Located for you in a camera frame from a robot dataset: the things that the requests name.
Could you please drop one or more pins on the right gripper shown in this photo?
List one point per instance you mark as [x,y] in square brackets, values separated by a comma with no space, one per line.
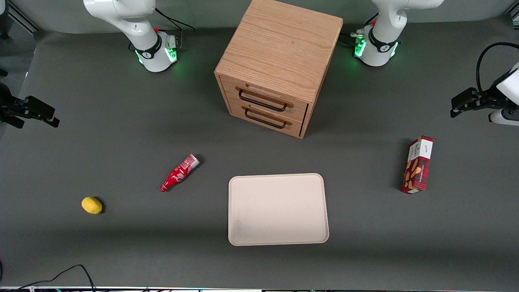
[8,106]

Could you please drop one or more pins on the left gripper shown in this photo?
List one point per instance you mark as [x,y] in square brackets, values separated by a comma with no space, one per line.
[489,99]

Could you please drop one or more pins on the red cookie box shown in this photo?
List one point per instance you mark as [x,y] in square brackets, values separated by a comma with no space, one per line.
[417,170]

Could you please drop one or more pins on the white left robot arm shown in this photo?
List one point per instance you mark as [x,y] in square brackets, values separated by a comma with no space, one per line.
[383,44]

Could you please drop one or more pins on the beige rectangular tray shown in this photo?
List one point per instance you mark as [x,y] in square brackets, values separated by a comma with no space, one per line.
[277,211]

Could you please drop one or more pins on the yellow lemon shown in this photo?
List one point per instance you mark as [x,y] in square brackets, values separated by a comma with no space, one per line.
[91,205]

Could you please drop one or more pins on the red cola bottle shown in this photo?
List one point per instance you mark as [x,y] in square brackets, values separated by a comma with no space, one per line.
[178,174]

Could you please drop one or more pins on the wooden drawer front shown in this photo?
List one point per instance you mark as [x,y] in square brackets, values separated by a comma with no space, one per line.
[237,107]
[298,110]

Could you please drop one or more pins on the wooden drawer cabinet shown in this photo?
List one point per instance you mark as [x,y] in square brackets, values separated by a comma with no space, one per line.
[279,44]

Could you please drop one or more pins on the black diagonal frame bar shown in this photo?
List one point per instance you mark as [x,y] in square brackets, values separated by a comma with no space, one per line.
[24,18]
[515,15]

